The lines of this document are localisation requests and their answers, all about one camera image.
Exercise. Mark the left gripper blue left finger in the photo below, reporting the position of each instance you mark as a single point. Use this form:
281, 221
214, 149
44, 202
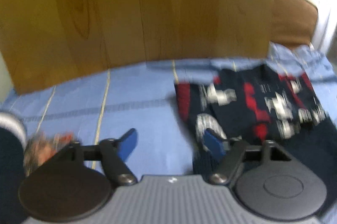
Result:
126, 144

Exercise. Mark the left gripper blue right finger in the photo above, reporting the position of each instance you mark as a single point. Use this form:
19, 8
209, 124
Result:
216, 145

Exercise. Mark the navy red reindeer sweater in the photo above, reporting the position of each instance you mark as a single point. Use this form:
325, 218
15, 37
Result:
257, 105

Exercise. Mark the blue bed sheet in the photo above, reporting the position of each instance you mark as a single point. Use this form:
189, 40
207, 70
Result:
142, 96

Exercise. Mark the colourful patterned small garment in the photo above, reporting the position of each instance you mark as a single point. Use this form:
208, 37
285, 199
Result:
40, 149

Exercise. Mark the navy white striped garment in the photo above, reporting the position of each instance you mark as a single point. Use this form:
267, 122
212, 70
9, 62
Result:
13, 143

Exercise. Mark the wooden headboard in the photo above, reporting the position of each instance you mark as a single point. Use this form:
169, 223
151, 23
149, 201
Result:
47, 42

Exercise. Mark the brown cushion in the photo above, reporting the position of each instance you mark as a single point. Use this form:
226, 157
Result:
293, 22

